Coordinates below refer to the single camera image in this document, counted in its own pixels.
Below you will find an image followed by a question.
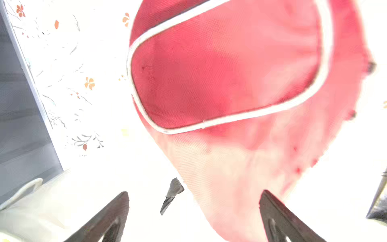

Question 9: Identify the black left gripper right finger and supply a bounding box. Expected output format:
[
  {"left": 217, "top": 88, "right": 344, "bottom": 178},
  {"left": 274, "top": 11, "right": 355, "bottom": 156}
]
[{"left": 259, "top": 190, "right": 325, "bottom": 242}]

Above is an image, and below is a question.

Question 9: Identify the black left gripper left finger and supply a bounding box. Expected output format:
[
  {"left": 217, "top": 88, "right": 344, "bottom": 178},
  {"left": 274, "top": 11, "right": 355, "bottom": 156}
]
[{"left": 65, "top": 192, "right": 130, "bottom": 242}]

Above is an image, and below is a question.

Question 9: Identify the maroon paddle case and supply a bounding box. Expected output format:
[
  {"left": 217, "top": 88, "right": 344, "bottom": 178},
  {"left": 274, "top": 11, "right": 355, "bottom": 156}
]
[{"left": 129, "top": 1, "right": 370, "bottom": 242}]

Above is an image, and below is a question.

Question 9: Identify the cream canvas tote bag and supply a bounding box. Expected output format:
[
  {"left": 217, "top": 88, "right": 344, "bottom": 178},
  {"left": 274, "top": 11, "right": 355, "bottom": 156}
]
[{"left": 366, "top": 170, "right": 387, "bottom": 226}]

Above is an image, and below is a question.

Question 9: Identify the white cup with pens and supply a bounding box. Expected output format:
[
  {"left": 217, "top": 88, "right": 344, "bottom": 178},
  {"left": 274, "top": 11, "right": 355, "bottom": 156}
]
[{"left": 1, "top": 177, "right": 72, "bottom": 242}]

